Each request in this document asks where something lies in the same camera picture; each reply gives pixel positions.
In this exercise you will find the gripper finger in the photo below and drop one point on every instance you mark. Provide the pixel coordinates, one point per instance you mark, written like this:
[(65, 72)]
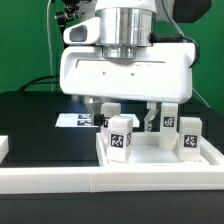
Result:
[(93, 105), (152, 112)]

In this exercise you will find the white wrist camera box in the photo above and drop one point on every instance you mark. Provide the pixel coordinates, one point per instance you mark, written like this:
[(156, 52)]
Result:
[(84, 33)]

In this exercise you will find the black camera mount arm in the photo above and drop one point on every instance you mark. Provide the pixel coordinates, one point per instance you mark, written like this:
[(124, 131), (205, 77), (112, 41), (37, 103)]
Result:
[(66, 13)]

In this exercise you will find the white U-shaped fence wall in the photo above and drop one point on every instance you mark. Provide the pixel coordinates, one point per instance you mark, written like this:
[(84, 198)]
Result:
[(149, 177)]

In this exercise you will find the white sheet with fiducial markers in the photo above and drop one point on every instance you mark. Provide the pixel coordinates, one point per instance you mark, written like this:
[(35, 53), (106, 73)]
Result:
[(73, 120)]

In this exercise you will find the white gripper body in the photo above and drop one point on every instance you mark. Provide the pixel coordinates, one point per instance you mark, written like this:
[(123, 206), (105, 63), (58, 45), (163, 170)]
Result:
[(160, 73)]

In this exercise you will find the white square tabletop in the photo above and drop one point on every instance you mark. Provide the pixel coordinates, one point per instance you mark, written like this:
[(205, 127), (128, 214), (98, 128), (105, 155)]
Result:
[(145, 152)]

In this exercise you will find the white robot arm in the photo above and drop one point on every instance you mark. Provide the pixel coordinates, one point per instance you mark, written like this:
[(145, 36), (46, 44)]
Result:
[(115, 52)]

